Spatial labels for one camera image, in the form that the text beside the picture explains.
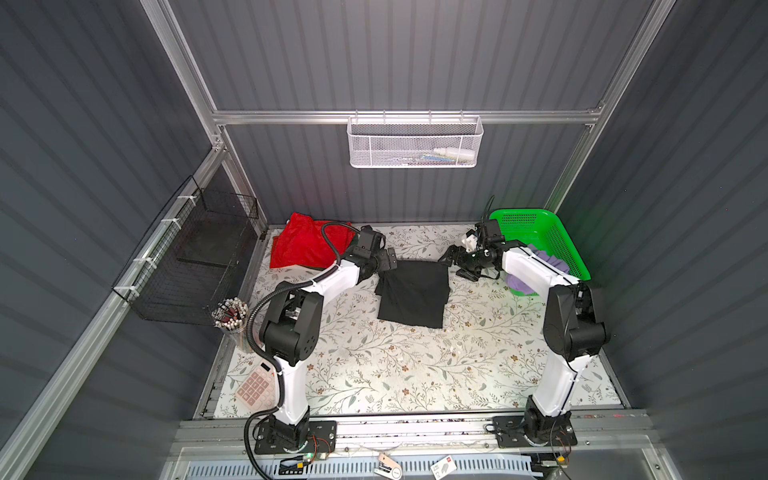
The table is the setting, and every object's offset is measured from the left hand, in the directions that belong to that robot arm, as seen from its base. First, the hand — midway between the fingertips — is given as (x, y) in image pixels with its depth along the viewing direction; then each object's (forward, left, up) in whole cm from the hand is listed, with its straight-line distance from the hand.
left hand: (384, 258), depth 98 cm
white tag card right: (-57, -11, -9) cm, 59 cm away
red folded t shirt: (+12, +30, -5) cm, 32 cm away
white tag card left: (-56, +2, -8) cm, 57 cm away
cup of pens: (-23, +41, +7) cm, 47 cm away
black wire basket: (-12, +47, +19) cm, 52 cm away
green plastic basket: (+15, -62, -5) cm, 64 cm away
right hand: (-6, -21, +1) cm, 22 cm away
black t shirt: (-10, -10, -6) cm, 15 cm away
